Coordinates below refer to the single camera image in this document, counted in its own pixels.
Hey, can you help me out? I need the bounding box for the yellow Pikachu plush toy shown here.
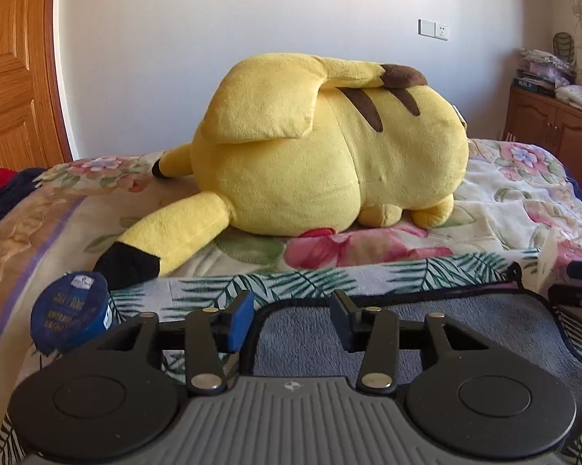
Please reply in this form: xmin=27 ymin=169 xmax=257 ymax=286
xmin=94 ymin=53 xmax=468 ymax=290

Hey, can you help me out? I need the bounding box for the white wall switch socket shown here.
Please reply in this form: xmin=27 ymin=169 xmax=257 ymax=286
xmin=418 ymin=19 xmax=450 ymax=41

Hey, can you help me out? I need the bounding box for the palm leaf print cloth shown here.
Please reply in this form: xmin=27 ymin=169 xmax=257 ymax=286
xmin=0 ymin=248 xmax=582 ymax=464

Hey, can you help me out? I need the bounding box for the stack of folded linens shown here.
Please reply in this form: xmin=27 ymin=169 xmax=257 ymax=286
xmin=513 ymin=48 xmax=576 ymax=98

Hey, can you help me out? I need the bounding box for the blue paper cup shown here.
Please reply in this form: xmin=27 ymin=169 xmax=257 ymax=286
xmin=30 ymin=271 xmax=113 ymax=356

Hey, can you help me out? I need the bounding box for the wooden side cabinet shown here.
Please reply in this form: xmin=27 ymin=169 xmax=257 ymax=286
xmin=502 ymin=86 xmax=582 ymax=189

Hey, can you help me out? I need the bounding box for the purple and grey towel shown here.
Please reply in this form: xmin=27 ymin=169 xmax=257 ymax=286
xmin=238 ymin=282 xmax=582 ymax=441

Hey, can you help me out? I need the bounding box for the floral bed blanket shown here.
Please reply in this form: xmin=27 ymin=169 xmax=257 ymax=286
xmin=0 ymin=138 xmax=582 ymax=465

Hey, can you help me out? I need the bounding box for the wooden wardrobe door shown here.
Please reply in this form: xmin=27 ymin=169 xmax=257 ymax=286
xmin=0 ymin=0 xmax=72 ymax=171

